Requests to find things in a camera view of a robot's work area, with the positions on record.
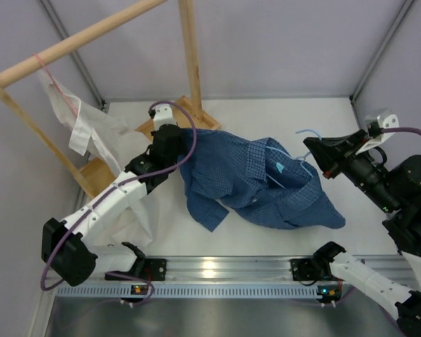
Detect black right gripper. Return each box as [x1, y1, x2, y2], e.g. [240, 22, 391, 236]
[305, 131, 403, 215]

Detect light blue wire hanger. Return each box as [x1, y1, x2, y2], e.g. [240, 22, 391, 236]
[267, 128, 322, 178]

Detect blue plaid shirt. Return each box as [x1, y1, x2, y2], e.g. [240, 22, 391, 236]
[180, 128, 346, 232]

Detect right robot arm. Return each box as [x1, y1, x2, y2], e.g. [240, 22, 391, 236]
[304, 128, 421, 336]

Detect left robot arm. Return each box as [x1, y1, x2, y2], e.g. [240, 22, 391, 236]
[41, 124, 186, 286]

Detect white cloth garment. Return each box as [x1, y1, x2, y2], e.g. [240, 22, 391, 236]
[37, 70, 155, 248]

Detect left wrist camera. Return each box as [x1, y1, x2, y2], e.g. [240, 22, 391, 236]
[149, 104, 177, 131]

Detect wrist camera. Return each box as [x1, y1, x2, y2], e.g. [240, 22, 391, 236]
[149, 104, 177, 131]
[356, 108, 399, 154]

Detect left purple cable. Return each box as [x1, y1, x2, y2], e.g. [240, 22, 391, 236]
[40, 100, 198, 305]

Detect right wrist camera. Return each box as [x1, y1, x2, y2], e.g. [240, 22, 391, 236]
[356, 108, 399, 154]

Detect pink wire hanger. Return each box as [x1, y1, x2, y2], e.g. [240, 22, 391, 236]
[33, 53, 79, 117]

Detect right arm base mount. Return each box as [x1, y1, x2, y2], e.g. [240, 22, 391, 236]
[290, 258, 337, 284]

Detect aluminium mounting rail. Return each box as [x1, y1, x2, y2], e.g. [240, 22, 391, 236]
[44, 255, 418, 282]

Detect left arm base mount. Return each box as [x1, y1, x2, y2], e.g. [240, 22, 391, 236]
[105, 258, 167, 282]

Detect slotted white cable duct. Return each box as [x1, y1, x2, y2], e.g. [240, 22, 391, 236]
[55, 284, 338, 298]

